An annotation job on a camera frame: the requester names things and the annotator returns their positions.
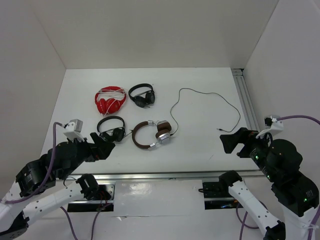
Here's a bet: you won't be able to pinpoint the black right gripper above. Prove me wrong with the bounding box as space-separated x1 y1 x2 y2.
218 124 278 179

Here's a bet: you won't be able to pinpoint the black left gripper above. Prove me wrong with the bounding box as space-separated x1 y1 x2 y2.
60 131 116 179

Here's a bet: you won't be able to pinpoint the thin dark headphone cable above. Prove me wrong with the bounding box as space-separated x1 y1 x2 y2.
169 87 241 137

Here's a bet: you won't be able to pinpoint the brown silver headphones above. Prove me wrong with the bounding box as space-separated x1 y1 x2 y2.
131 120 172 150

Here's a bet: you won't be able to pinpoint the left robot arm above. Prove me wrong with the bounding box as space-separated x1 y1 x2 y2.
0 132 115 240

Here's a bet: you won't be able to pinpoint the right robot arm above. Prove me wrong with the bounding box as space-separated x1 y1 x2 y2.
218 127 320 240

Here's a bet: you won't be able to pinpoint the black headphones upper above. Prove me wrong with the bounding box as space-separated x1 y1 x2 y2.
128 83 156 108

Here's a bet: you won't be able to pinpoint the black headphones lower with cable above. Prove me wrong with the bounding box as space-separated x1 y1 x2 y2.
96 116 132 143

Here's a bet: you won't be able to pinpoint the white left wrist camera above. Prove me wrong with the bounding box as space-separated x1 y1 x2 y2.
63 119 84 142

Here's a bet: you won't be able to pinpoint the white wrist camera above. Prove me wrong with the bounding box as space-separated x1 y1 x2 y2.
63 119 84 142
255 115 284 139

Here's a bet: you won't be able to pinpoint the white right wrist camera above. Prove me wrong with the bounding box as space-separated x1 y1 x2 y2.
255 115 284 139

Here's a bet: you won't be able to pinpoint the aluminium front rail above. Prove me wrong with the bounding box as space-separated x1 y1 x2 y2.
57 169 266 183

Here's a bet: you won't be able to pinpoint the aluminium rail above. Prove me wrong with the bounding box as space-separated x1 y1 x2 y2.
57 169 266 183
231 68 260 131

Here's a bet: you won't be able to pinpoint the red headphones with white cable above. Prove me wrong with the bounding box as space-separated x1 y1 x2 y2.
94 86 127 117

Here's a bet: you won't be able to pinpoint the aluminium rail right side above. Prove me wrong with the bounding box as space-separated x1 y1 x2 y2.
231 68 260 131

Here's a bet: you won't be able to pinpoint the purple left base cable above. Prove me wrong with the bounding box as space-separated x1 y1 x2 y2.
61 202 113 240

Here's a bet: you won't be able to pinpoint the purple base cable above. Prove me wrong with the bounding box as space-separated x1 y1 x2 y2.
234 201 262 240
61 202 113 240

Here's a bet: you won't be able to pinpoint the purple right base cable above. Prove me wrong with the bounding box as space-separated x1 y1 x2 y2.
234 201 262 240

